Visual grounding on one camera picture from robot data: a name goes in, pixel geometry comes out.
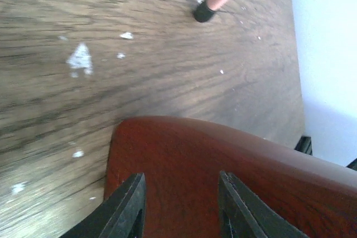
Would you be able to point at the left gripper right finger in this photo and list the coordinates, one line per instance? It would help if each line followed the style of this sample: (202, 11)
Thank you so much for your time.
(243, 214)

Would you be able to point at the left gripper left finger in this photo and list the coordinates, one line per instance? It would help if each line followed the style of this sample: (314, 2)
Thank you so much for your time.
(121, 215)

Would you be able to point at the reddish-brown wooden metronome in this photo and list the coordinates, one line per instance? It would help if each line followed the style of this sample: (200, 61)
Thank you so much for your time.
(181, 159)

